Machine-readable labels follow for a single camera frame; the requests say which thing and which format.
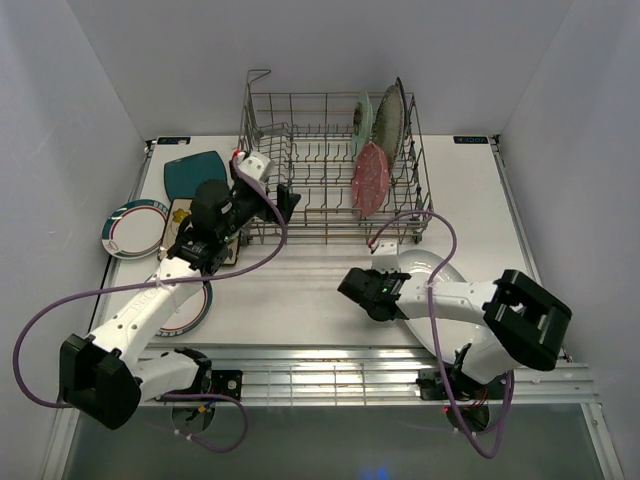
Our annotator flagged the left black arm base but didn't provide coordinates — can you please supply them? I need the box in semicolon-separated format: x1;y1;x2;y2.
157;369;244;403

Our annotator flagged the cream square flower plate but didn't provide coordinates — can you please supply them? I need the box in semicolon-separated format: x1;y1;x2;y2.
157;198;240;267

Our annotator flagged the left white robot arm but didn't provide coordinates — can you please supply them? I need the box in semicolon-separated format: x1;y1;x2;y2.
60;179;301;430

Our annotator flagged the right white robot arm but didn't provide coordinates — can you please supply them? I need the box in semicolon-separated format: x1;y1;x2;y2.
337;267;573;397

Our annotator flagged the white oval platter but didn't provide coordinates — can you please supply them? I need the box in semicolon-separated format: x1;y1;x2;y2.
398;249;490;364

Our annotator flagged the teal square plate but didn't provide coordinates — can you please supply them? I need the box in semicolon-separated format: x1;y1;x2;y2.
163;151;228;202

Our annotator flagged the grey wire dish rack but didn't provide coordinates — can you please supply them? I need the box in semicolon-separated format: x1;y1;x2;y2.
238;69;433;244

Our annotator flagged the black square floral plate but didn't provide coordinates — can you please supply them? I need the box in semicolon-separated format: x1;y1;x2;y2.
395;77;410;148

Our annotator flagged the purple cable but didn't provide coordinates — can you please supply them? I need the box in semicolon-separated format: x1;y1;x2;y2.
372;209;516;459
12;159;290;453

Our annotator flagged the left logo sticker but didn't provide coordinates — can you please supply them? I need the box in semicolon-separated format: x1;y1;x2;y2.
156;136;191;146

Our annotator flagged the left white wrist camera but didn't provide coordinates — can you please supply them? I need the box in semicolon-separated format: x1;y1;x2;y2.
230;150;275;186

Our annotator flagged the mint green flower plate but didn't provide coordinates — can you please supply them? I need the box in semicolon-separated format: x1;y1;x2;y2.
350;91;373;159

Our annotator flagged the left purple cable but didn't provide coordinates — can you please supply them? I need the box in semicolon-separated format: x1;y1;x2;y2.
12;159;290;453

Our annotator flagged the logo sticker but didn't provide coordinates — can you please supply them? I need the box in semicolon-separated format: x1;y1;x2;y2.
453;135;489;145
156;136;191;146

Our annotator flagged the speckled beige round plate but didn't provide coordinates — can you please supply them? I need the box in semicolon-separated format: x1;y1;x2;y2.
372;78;406;169

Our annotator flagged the round plate red teal rim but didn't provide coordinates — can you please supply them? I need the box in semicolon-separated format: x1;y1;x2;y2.
156;283;214;338

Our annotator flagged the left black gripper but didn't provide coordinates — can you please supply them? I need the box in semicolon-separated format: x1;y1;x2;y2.
218;161;300;242

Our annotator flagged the right logo sticker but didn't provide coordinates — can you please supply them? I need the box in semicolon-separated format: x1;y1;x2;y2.
453;135;489;145

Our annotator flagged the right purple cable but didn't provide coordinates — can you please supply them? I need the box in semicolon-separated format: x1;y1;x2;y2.
372;209;516;459

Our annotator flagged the pink dotted scalloped plate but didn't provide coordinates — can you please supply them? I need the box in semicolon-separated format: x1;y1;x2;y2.
351;142;390;218

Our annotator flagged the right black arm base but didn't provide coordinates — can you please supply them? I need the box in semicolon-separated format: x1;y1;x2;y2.
415;367;507;401

